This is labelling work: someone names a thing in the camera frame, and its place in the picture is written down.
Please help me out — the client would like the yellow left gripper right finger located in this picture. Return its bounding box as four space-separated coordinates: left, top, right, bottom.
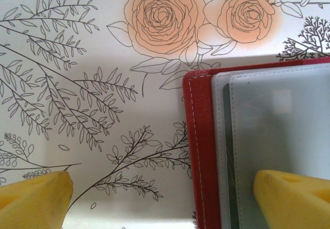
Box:
252 169 330 229

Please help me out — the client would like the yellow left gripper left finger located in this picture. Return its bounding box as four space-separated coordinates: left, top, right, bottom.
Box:
0 171 74 229

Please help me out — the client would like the red leather card holder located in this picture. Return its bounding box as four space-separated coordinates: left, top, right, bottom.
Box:
182 56 330 229

